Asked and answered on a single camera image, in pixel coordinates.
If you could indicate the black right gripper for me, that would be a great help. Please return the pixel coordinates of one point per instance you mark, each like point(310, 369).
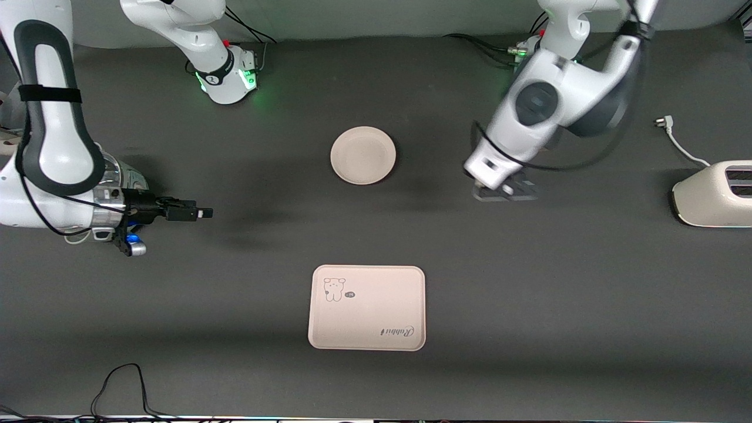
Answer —
point(143, 205)

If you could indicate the round cream plate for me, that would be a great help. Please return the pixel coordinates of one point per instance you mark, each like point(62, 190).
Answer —
point(363, 155)

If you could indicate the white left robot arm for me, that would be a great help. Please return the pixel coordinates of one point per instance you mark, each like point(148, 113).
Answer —
point(546, 117)

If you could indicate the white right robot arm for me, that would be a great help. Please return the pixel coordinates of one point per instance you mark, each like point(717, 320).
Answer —
point(53, 147)

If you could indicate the cream tray with rabbit print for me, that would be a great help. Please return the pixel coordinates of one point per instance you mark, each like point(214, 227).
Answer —
point(367, 311)

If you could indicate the cream toaster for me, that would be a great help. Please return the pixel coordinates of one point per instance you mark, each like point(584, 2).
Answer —
point(705, 200)

